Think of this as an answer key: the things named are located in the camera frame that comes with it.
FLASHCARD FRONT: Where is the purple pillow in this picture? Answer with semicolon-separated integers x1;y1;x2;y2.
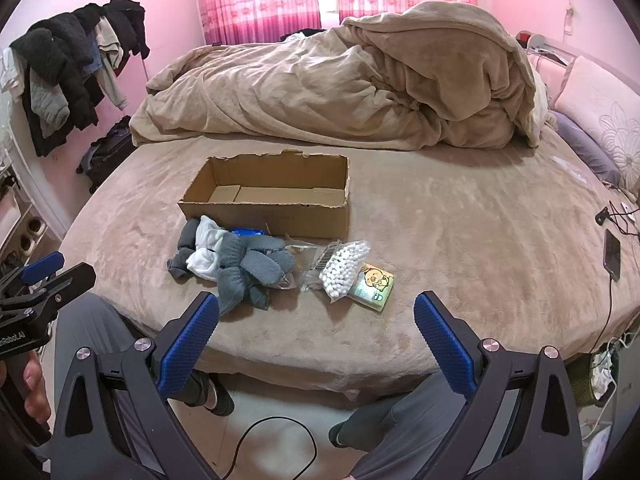
550;110;623;186

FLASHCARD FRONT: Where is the person's right black shoe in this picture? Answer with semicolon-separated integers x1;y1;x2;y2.
328;420;361;450

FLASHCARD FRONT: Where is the bag of white cotton balls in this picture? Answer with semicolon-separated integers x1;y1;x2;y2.
319;241;372;305

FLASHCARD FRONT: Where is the brown cardboard box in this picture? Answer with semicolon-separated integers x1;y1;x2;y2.
178;153;351;240

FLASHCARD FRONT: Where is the black charging cable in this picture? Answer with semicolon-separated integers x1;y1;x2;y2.
587;201;640;361

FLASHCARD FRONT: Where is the person's left hand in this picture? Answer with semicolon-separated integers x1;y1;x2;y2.
0;350;52;433

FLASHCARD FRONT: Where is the black fleece jacket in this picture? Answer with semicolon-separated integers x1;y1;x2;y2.
10;12;101;158

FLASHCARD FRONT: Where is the white sock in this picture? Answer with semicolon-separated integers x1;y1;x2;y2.
186;216;232;282

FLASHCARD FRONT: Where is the pink floral pillow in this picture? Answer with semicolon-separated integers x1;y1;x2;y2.
552;55;640;192

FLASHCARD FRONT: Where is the beige duvet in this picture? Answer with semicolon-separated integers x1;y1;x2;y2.
129;0;558;152

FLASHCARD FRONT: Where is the person's right leg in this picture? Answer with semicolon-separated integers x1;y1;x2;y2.
334;370;521;480

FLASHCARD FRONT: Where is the grey hanging garment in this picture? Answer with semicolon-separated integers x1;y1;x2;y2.
29;67;71;138

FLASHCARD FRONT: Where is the beige hanging garment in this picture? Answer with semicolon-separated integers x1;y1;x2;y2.
95;16;130;111

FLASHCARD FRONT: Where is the white hanging garment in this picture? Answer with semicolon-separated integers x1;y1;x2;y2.
0;47;26;106

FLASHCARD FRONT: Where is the clear plastic bag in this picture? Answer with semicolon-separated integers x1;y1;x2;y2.
282;240;342;293

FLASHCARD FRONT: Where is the person's black shoe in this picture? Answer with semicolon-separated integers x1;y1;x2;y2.
192;370;236;417
328;420;361;450

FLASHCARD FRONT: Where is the black floor cable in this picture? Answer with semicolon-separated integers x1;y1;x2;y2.
231;416;318;480

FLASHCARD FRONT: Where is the shoe rack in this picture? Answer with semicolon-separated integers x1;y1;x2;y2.
0;160;51;276

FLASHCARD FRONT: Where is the pink headboard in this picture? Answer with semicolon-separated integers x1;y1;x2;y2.
515;30;640;111

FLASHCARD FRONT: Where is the beige bed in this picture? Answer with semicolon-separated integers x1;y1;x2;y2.
59;125;640;396

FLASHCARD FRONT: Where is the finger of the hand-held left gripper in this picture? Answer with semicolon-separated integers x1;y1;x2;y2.
20;262;97;311
0;252;65;295

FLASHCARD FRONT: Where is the green cartoon tissue pack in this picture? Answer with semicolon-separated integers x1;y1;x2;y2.
347;263;396;313

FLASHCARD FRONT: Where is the person's left black shoe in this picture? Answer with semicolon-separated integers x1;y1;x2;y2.
192;370;236;417

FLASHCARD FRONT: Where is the white cable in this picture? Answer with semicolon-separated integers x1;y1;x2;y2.
582;335;632;406

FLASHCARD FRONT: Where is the dark grey sock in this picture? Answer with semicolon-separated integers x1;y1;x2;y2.
167;219;202;282

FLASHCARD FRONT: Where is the black smartphone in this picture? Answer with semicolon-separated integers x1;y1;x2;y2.
603;229;622;282

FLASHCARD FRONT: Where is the person's leg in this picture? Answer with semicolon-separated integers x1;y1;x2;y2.
334;370;521;480
37;294;211;480

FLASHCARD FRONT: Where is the black coat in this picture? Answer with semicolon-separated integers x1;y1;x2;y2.
75;0;151;78

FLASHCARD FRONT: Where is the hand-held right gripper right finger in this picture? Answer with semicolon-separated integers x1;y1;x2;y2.
413;293;584;480

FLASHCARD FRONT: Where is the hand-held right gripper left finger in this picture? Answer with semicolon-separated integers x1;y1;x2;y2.
50;291;221;480

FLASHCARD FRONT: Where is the person's left leg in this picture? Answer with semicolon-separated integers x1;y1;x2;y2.
37;294;211;480

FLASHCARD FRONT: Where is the black backpack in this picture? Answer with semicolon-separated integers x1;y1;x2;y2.
76;116;136;195

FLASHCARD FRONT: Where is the grey fluffy sock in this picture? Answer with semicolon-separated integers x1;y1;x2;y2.
218;234;287;270
216;252;297;316

